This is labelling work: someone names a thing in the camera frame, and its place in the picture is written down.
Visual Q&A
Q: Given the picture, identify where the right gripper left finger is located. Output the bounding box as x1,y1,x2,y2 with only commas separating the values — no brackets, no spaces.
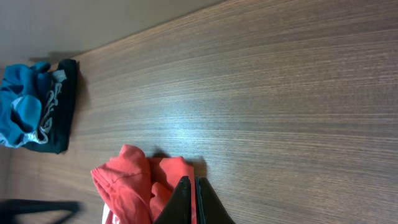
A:
154,176,192,224

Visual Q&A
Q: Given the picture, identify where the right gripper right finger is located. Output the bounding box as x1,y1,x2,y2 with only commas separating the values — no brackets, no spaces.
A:
195,177,235,224

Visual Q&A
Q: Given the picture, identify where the blue polo shirt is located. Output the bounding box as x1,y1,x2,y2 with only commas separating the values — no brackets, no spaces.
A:
1,61,52,148

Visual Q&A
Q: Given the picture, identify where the red soccer t-shirt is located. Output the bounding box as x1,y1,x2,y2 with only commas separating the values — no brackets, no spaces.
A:
91,144,194,224

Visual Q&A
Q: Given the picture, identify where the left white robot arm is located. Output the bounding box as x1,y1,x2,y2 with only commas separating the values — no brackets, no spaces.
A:
1,199,81,224

